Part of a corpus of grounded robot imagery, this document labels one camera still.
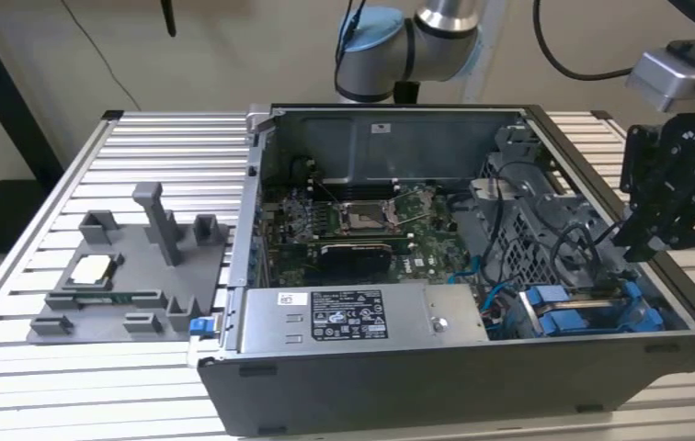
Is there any CPU socket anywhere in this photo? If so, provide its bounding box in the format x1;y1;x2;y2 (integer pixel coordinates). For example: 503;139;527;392
336;200;400;236

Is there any metal socket cover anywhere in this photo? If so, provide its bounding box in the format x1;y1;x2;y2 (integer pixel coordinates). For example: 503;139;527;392
395;188;443;222

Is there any green RAM stick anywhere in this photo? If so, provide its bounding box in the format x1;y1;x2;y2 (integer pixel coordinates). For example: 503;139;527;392
75;292;142;305

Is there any grey metal disk bay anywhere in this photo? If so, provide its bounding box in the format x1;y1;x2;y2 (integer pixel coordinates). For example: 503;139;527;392
468;150;635;287

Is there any silver CPU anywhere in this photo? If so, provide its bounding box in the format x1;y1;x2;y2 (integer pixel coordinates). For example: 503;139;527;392
69;254;121;285

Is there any blue disk wire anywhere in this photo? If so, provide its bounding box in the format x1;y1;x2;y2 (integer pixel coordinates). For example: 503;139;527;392
449;268;512;307

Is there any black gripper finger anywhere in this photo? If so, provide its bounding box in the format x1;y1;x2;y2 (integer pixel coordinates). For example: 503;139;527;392
612;150;679;253
626;173;695;265

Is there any black open PC case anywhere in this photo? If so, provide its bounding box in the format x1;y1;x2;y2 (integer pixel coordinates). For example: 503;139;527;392
196;102;695;438

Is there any green motherboard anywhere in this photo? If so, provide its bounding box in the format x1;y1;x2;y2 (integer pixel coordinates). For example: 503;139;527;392
260;182;485;291

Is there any black graphics card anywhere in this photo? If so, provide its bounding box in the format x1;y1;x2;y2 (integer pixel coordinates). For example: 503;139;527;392
314;240;397;273

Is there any thick black cable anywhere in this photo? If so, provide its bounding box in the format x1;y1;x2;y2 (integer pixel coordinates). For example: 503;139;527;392
529;0;639;81

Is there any silver power supply unit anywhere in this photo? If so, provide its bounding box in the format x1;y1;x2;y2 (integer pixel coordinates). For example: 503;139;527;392
237;283;489;356

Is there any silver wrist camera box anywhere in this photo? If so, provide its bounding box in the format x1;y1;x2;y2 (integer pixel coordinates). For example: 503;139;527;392
624;50;695;113

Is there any black RAM slot bank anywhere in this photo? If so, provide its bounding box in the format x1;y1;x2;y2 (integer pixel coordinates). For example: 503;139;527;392
310;179;401;197

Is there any black disk wire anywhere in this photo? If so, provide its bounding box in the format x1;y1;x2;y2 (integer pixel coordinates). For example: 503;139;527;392
556;219;628;296

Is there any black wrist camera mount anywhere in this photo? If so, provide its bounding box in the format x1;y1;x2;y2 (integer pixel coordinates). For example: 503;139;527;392
619;122;663;195

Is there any grey parts rack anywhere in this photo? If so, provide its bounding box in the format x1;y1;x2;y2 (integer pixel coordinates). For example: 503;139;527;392
26;181;234;346

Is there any blue case latch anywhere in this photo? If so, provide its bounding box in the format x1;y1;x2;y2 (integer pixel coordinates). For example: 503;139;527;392
189;315;216;342

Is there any hard disk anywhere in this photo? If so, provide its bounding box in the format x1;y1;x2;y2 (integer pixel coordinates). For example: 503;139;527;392
517;280;670;340

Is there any thin metal locking lever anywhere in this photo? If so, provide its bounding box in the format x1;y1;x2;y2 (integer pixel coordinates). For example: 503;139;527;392
314;179;350;207

